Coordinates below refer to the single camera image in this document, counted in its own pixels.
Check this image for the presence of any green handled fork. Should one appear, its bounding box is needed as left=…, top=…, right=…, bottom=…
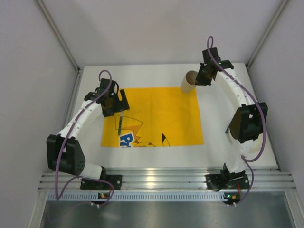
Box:
left=118, top=111, right=124, bottom=136

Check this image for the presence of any beige paper cup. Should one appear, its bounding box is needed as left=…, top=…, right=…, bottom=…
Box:
left=180, top=70, right=198, bottom=93

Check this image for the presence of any yellow cartoon placemat cloth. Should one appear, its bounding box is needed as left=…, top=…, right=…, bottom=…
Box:
left=101, top=87, right=204, bottom=148

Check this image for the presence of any white bowl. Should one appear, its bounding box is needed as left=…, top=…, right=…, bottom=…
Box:
left=228, top=132, right=262, bottom=156

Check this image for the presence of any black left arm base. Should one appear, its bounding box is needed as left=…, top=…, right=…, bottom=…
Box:
left=80, top=175, right=123, bottom=190

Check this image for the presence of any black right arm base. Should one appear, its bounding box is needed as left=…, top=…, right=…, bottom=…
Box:
left=205, top=173, right=249, bottom=191

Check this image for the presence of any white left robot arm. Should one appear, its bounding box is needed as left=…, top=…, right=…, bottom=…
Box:
left=46, top=78, right=130, bottom=180

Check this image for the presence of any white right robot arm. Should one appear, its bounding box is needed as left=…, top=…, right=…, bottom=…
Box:
left=195, top=47, right=268, bottom=182

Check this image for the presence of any perforated metal cable tray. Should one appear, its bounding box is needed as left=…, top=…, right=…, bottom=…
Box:
left=60, top=191, right=239, bottom=202

